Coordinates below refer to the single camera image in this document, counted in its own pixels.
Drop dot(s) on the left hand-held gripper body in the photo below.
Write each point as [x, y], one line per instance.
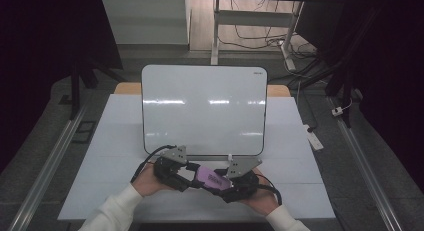
[168, 171]

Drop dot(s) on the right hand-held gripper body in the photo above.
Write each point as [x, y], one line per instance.
[243, 187]

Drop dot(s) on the purple and black whiteboard eraser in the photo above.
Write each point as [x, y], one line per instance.
[211, 178]

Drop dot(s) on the white whiteboard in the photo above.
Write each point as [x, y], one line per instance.
[200, 117]

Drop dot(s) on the person's left hand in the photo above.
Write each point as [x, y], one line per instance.
[146, 182]

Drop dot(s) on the person's right hand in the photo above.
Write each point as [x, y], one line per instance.
[265, 199]

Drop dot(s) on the white whiteboard foot clip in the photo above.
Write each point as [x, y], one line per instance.
[230, 156]

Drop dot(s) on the black floor plate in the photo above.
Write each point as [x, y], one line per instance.
[85, 131]

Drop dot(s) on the small white plug adapter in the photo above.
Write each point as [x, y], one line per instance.
[337, 111]

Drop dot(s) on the black metal stand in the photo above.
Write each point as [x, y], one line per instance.
[76, 91]
[343, 87]

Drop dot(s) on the white cabinet panel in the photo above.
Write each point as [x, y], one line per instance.
[143, 19]

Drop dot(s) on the black curtain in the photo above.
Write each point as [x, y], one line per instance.
[393, 74]
[36, 57]

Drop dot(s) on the aluminium floor rail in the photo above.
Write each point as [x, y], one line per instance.
[366, 171]
[46, 167]

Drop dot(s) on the white desk frame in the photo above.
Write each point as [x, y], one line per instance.
[253, 18]

